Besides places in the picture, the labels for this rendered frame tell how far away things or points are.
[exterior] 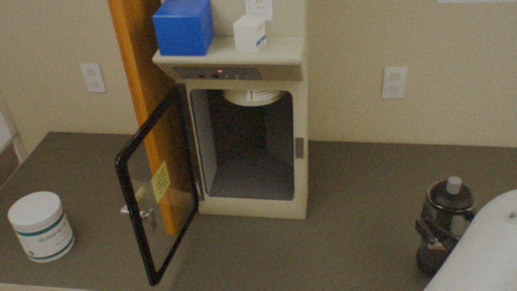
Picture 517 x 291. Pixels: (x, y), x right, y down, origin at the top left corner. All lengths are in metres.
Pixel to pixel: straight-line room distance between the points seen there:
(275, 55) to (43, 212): 0.76
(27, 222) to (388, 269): 0.94
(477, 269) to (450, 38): 1.23
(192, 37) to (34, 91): 1.07
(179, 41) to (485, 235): 0.77
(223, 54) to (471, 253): 0.74
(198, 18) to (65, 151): 1.02
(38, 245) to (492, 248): 1.21
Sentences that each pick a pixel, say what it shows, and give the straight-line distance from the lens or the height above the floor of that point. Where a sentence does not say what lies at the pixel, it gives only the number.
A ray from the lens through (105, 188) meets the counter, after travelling 1.69.
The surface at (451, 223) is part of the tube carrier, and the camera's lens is 1.20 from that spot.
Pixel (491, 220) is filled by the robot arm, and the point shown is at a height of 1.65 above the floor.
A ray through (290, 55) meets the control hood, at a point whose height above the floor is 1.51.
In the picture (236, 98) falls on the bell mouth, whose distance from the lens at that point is 1.26.
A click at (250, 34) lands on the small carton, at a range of 1.05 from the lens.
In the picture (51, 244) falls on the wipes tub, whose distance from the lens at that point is 1.48.
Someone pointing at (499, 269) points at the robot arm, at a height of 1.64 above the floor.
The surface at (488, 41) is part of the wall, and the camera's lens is 1.67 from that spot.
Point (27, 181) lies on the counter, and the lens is 1.84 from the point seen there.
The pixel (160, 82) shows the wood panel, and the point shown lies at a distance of 1.30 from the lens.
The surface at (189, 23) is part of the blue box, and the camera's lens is 1.05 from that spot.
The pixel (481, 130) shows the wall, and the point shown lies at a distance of 1.84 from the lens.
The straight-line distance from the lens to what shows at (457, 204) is 1.17.
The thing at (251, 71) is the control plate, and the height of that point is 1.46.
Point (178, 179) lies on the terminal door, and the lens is 1.29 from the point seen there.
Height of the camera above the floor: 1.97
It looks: 36 degrees down
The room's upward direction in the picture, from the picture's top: 4 degrees counter-clockwise
